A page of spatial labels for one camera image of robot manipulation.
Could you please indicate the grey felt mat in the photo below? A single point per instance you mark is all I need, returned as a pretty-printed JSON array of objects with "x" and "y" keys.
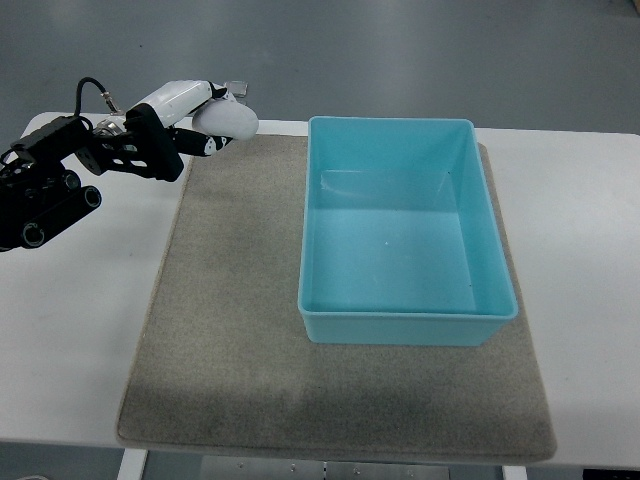
[{"x": 224, "y": 364}]

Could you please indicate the white bunny toy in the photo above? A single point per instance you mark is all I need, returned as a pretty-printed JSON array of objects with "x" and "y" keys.
[{"x": 226, "y": 118}]

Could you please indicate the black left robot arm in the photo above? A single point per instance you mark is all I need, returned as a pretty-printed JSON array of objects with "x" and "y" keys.
[{"x": 40, "y": 198}]

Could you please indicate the blue plastic box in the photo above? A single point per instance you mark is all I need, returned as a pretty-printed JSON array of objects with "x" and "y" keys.
[{"x": 401, "y": 243}]

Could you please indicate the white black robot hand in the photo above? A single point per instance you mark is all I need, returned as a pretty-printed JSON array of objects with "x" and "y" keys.
[{"x": 149, "y": 139}]

